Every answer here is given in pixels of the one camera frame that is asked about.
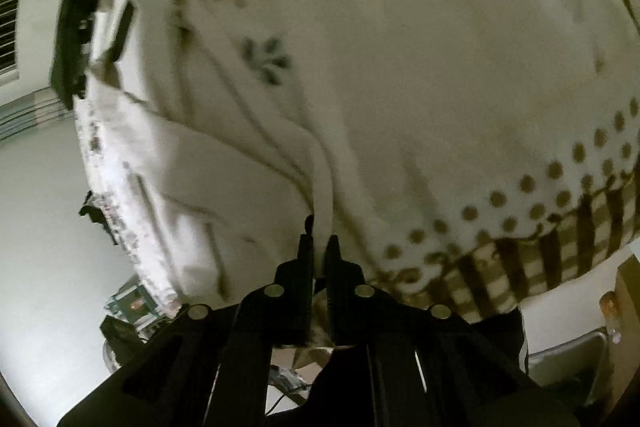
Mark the floral fleece blanket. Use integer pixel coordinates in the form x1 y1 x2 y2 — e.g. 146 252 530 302
76 0 639 322

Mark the cardboard box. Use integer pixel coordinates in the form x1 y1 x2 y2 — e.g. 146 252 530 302
600 255 639 412

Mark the green metal shelf rack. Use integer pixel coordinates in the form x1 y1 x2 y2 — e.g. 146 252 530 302
104 275 164 332

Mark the black device at bed edge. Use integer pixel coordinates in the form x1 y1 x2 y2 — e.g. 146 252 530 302
50 0 98 110

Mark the window with blinds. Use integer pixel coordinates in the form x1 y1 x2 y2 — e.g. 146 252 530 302
0 0 20 75

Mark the beige long-sleeve garment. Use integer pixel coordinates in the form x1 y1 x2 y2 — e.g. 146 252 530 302
85 0 335 307

